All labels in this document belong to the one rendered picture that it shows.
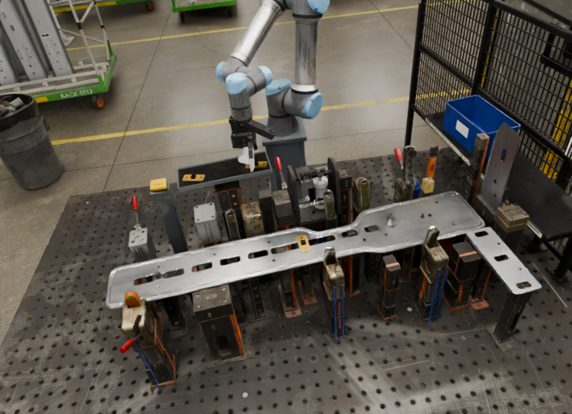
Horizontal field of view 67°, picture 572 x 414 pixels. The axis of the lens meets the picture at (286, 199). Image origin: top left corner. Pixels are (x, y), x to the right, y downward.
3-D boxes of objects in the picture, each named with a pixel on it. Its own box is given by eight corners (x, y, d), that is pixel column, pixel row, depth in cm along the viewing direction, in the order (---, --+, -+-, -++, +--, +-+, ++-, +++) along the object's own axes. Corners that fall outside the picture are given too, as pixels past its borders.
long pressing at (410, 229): (104, 319, 142) (102, 315, 141) (110, 268, 159) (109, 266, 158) (489, 228, 158) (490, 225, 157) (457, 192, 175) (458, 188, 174)
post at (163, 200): (178, 270, 194) (149, 195, 166) (177, 258, 200) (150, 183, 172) (194, 267, 195) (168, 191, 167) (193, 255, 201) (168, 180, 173)
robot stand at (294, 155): (269, 184, 237) (260, 120, 211) (306, 180, 237) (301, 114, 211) (271, 209, 221) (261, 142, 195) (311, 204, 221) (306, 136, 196)
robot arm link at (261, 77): (250, 60, 162) (230, 71, 156) (273, 66, 156) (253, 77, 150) (253, 80, 167) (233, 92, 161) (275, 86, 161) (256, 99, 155)
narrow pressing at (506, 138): (496, 214, 161) (519, 135, 139) (479, 195, 170) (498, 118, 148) (497, 213, 161) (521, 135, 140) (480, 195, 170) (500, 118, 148)
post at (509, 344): (502, 353, 151) (523, 301, 133) (484, 326, 159) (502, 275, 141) (518, 347, 152) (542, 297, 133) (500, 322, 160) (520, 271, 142)
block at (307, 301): (305, 306, 174) (300, 257, 155) (297, 281, 183) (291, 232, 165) (317, 302, 174) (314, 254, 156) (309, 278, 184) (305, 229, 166)
